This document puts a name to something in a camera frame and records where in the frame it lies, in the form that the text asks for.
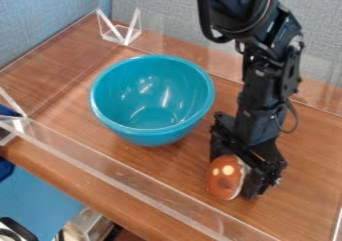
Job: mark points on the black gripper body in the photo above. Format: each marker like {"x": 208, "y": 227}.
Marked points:
{"x": 257, "y": 153}

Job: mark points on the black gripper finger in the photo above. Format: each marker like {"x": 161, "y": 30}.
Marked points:
{"x": 220, "y": 147}
{"x": 258, "y": 180}

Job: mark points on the brown white toy mushroom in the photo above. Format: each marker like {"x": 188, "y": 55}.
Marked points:
{"x": 225, "y": 177}

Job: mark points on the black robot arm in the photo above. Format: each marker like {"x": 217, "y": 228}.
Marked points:
{"x": 268, "y": 36}

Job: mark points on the blue bowl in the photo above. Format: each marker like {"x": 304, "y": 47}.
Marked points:
{"x": 152, "y": 98}

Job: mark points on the clear acrylic back barrier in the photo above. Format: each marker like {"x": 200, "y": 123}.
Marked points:
{"x": 177, "y": 36}

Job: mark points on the clear acrylic barrier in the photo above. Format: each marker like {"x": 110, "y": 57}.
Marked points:
{"x": 136, "y": 200}
{"x": 177, "y": 36}

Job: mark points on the clear acrylic front barrier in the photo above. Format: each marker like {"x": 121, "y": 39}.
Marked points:
{"x": 136, "y": 200}

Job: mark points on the blue cloth object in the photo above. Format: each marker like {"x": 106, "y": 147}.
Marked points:
{"x": 6, "y": 165}

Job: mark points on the black object bottom left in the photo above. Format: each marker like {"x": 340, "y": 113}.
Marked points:
{"x": 15, "y": 232}

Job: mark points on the metal table leg bracket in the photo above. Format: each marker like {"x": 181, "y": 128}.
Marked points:
{"x": 89, "y": 226}

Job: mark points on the clear acrylic corner bracket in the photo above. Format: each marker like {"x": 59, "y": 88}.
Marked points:
{"x": 118, "y": 33}

